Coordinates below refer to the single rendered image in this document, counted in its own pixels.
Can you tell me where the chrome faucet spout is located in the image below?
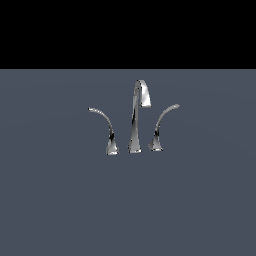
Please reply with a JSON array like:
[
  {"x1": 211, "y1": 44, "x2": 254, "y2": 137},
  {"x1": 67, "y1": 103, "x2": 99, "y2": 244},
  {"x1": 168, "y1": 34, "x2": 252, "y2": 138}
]
[{"x1": 127, "y1": 79, "x2": 153, "y2": 154}]

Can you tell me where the chrome curved faucet handle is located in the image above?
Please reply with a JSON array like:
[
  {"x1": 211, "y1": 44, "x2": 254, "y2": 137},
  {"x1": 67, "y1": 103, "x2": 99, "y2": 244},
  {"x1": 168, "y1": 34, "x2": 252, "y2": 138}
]
[
  {"x1": 148, "y1": 103, "x2": 181, "y2": 153},
  {"x1": 87, "y1": 106, "x2": 120, "y2": 156}
]

